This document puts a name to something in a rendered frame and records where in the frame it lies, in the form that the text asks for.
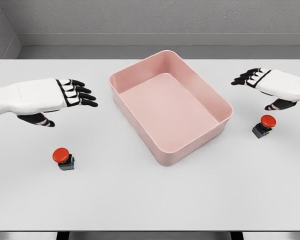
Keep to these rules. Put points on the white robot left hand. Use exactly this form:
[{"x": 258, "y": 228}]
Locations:
[{"x": 37, "y": 96}]

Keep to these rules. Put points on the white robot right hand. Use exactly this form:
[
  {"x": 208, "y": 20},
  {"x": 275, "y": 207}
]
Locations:
[{"x": 280, "y": 83}]

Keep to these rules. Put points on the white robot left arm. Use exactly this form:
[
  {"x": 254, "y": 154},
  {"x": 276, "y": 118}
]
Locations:
[{"x": 0, "y": 102}]

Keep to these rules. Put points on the pink rectangular plastic basket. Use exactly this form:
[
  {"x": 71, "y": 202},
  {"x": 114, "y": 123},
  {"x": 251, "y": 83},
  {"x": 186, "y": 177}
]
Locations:
[{"x": 170, "y": 117}]

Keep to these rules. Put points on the red button industrial switch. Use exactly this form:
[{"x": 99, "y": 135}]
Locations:
[
  {"x": 61, "y": 155},
  {"x": 268, "y": 121}
]

